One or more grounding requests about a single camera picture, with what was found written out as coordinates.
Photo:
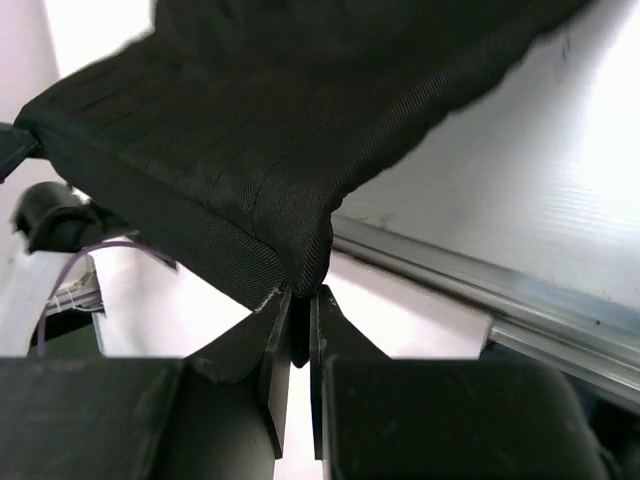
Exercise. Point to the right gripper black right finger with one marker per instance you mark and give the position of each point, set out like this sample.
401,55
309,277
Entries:
331,334

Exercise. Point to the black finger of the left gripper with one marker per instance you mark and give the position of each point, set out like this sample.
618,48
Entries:
15,146

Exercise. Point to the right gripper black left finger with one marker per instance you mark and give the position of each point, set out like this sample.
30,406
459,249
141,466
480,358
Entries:
257,350

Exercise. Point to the black pleated skirt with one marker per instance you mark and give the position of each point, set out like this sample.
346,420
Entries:
232,131

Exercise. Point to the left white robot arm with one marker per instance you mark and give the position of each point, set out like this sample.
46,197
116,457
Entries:
52,229

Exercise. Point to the aluminium table edge rail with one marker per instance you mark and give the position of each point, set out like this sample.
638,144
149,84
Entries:
592,339

